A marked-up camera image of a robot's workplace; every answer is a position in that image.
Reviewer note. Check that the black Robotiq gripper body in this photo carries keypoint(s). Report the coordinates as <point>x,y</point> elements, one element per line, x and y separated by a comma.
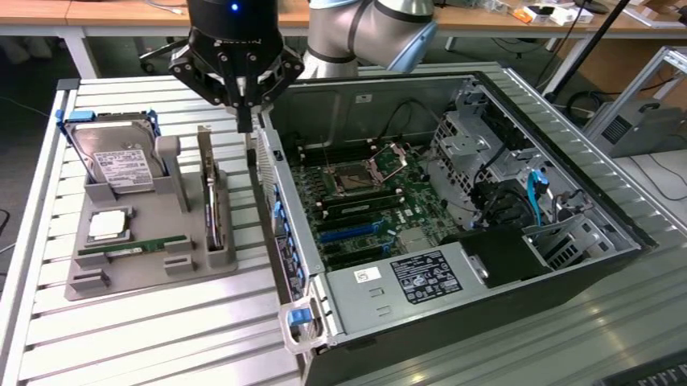
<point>236,24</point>

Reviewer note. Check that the black graphics card silver bracket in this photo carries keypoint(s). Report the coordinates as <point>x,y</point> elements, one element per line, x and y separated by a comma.
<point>214,209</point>

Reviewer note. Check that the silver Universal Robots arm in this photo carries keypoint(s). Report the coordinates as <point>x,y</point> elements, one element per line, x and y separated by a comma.
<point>342,32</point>

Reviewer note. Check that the black office chair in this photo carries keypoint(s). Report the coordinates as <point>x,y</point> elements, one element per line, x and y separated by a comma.
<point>160,52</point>

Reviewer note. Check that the black RAM slot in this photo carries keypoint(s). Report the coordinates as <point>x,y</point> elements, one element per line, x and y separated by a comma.
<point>332,153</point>

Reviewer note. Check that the hard disk with blue caddy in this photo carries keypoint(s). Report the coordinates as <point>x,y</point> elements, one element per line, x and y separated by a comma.
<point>117,149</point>

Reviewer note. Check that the thin locking lever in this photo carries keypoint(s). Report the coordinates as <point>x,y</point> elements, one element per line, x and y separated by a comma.
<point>325,157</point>

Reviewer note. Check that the CPU socket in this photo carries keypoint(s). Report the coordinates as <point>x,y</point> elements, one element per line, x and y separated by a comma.
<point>350,181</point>

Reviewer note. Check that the metal socket cover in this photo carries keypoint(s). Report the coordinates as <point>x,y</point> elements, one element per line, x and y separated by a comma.
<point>404,157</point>

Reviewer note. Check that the silver disk bay cage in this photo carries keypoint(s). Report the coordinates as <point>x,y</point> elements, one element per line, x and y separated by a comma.
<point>461,144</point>

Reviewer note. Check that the black RAM stick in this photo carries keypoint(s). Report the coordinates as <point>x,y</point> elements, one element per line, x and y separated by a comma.
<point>364,207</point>

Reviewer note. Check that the green motherboard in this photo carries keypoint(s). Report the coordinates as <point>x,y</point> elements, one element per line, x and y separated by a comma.
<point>413,193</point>

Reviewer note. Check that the gray parts rack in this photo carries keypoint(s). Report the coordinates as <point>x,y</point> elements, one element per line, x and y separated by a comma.
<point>149,225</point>

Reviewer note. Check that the black expansion slot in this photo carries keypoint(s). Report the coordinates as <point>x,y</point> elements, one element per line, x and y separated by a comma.
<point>356,257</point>
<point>342,223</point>

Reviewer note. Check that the silver CPU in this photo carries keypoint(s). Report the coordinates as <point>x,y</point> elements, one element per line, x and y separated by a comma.
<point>106,224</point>

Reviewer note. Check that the blue expansion slot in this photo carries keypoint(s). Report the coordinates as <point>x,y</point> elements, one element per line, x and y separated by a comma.
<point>348,233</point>

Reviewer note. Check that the green RAM stick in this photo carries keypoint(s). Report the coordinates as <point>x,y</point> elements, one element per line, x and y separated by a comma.
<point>133,246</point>

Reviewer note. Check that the silver chipset heatsink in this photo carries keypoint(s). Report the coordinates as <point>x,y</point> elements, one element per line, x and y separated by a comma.
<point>413,240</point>

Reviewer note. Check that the white box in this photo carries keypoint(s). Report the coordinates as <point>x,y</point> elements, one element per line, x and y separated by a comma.
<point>557,16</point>

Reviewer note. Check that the black tripod pole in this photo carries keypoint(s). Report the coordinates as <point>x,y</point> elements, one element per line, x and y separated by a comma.
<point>584,48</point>

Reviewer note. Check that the silver power supply unit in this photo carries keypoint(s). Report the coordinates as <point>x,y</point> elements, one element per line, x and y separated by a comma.
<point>374,297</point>

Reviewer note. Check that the black plastic shroud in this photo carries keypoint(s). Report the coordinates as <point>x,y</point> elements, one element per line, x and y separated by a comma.
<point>498,253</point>

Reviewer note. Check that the blue case latch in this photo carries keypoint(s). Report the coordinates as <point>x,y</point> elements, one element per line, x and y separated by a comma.
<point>297,317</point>

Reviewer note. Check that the black open PC case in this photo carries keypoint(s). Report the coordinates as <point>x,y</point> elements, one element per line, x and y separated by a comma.
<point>482,329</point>

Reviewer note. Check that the black keyboard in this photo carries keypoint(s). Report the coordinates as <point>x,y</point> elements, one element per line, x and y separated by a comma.
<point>660,374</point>

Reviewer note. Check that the wooden desk white frame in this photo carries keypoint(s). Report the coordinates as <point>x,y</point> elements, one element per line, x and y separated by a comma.
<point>53,16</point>

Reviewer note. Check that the aluminium profile frame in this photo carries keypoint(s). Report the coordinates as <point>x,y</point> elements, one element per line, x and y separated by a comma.
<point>652,68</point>

